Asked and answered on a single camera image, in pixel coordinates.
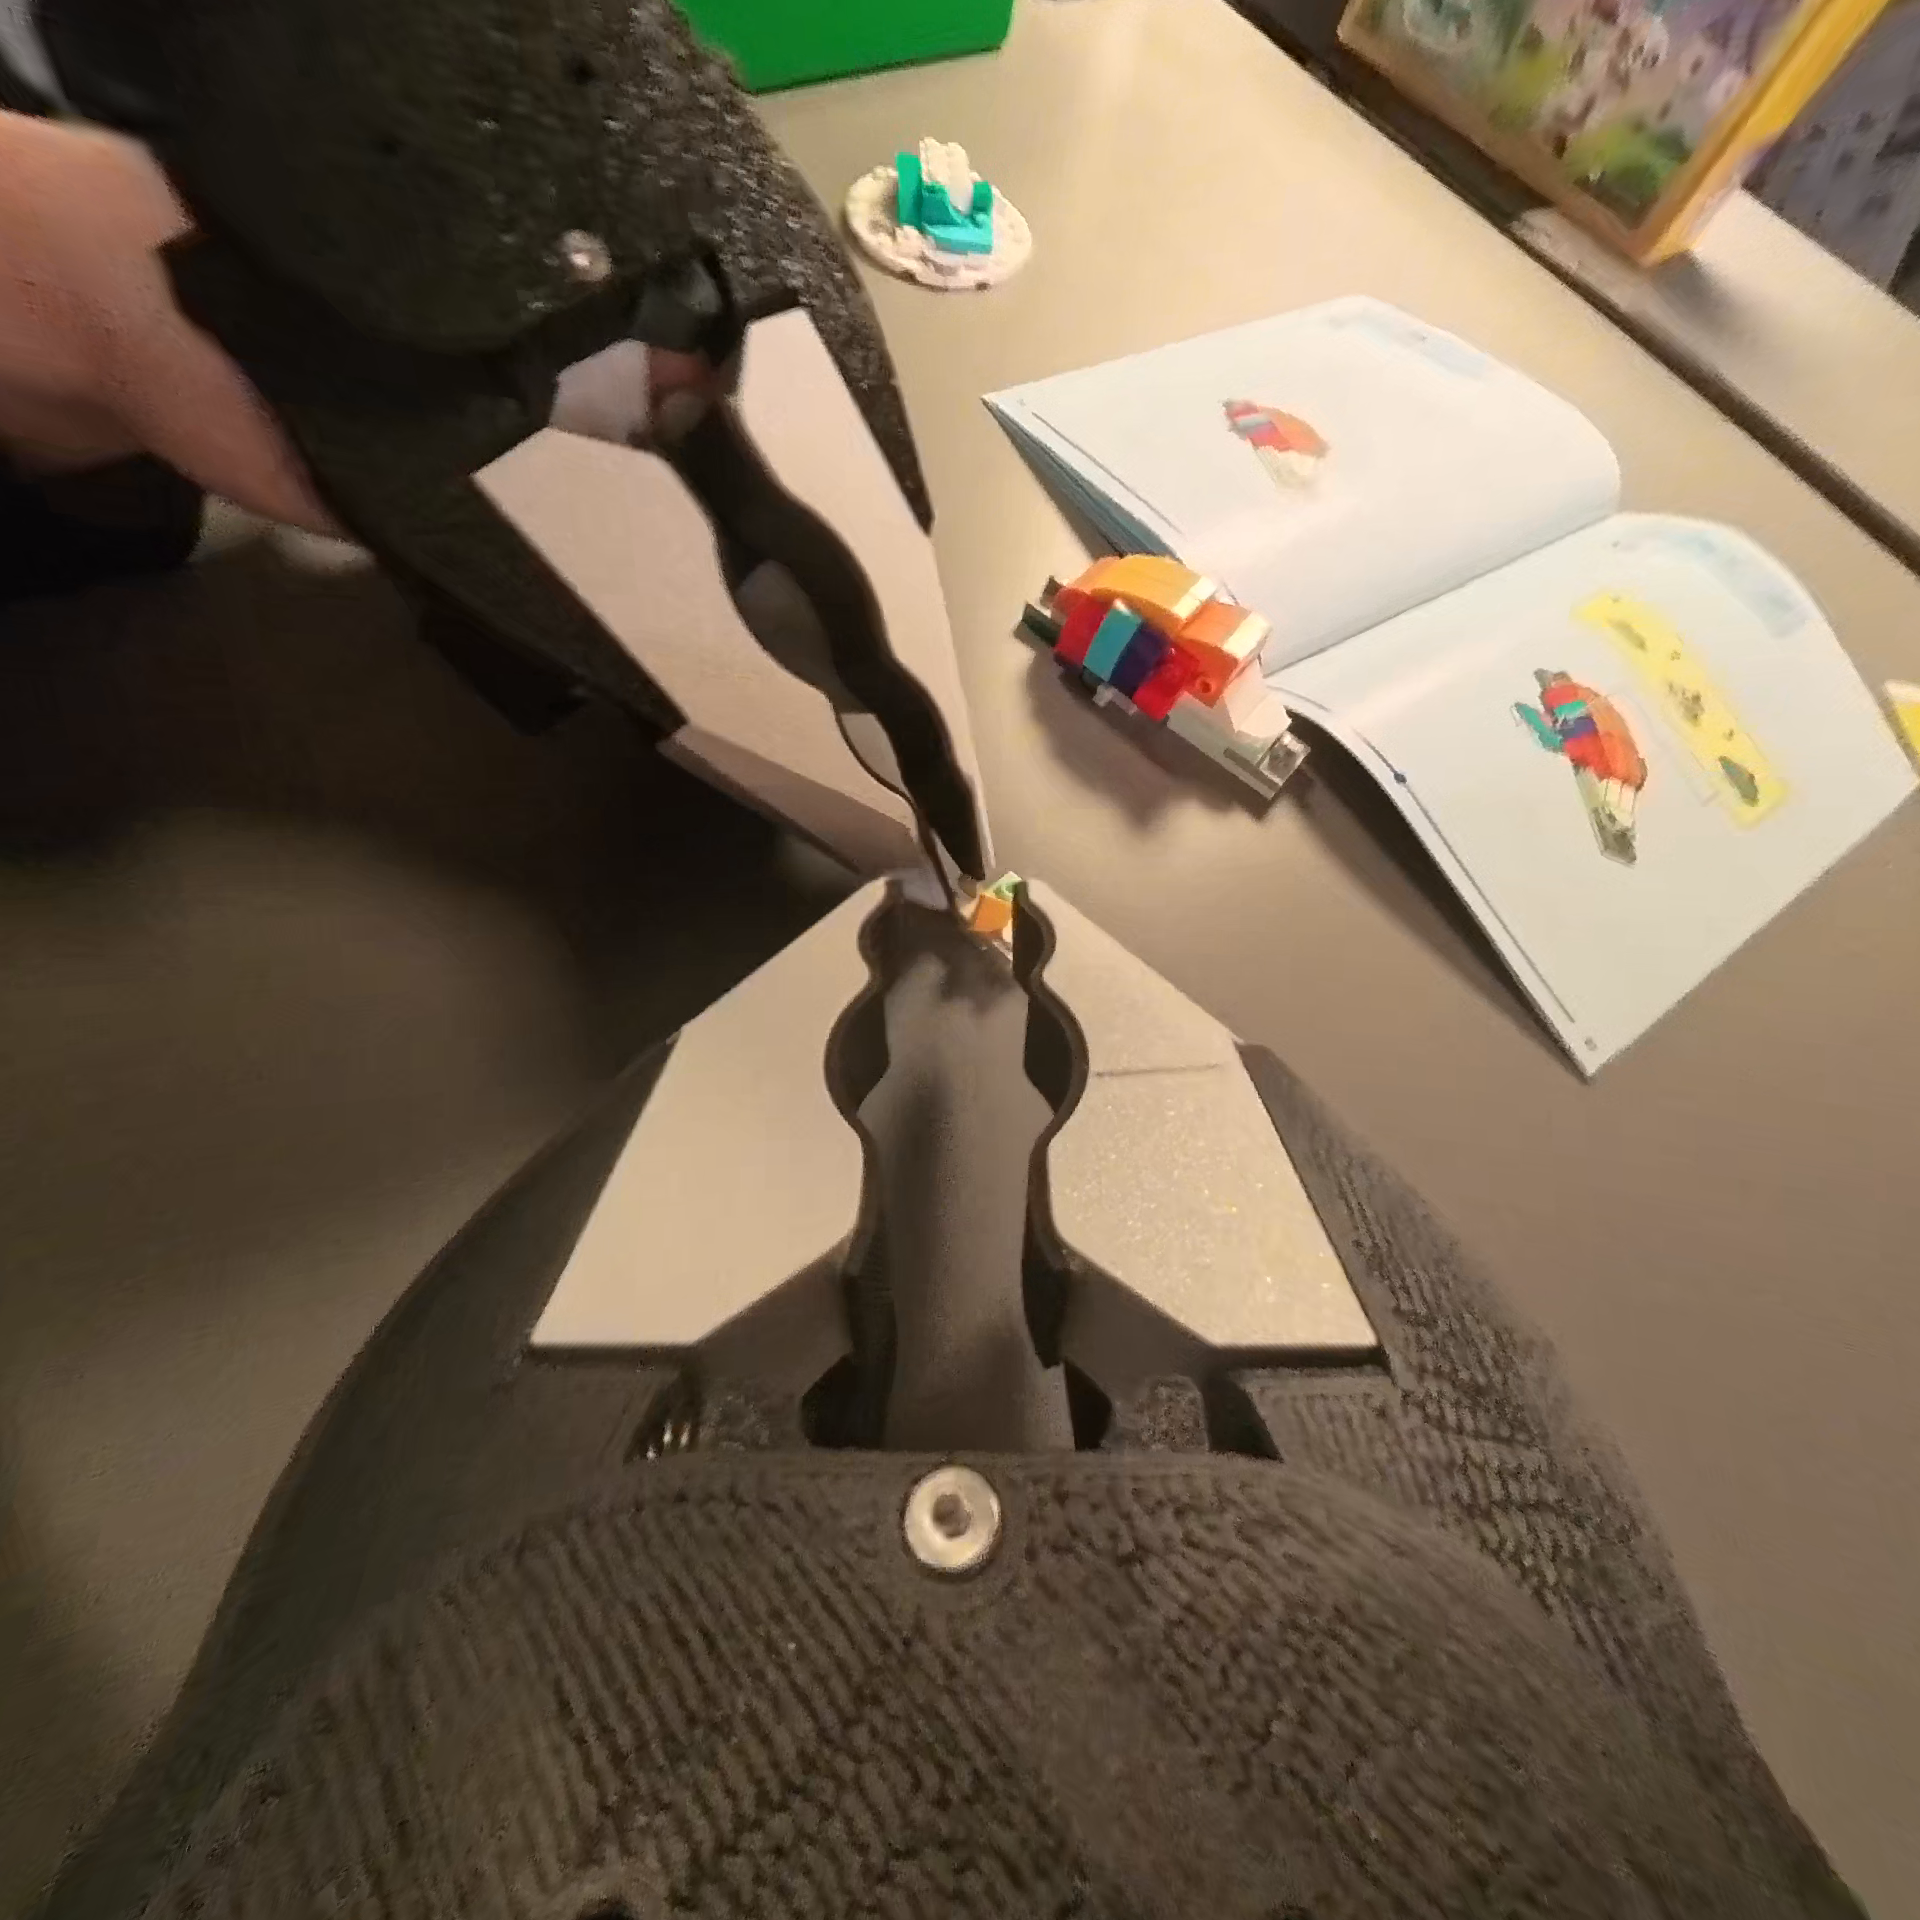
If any open light blue instruction booklet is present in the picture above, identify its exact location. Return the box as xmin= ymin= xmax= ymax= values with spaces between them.
xmin=983 ymin=293 xmax=1920 ymax=1079

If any white round lego plate build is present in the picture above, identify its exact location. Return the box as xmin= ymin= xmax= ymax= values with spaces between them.
xmin=843 ymin=138 xmax=1038 ymax=294

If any green plastic bin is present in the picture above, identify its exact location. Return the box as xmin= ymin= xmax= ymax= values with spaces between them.
xmin=675 ymin=0 xmax=1019 ymax=96

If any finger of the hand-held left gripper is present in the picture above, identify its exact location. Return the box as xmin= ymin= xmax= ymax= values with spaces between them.
xmin=472 ymin=420 xmax=961 ymax=899
xmin=725 ymin=303 xmax=995 ymax=887

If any yellow lego set box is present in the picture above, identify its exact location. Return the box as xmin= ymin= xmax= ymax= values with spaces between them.
xmin=1336 ymin=0 xmax=1893 ymax=270

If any colourful lego fish model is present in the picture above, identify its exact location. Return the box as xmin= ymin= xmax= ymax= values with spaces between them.
xmin=1019 ymin=550 xmax=1311 ymax=804

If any person's left hand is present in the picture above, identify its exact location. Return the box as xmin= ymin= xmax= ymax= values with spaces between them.
xmin=0 ymin=111 xmax=344 ymax=538

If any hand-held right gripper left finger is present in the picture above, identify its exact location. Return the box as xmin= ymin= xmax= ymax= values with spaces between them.
xmin=528 ymin=878 xmax=917 ymax=1366

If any small orange green lego assembly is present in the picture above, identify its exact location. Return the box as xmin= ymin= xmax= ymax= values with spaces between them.
xmin=902 ymin=872 xmax=1033 ymax=950

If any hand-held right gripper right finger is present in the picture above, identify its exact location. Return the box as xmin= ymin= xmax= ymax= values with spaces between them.
xmin=1008 ymin=878 xmax=1385 ymax=1373

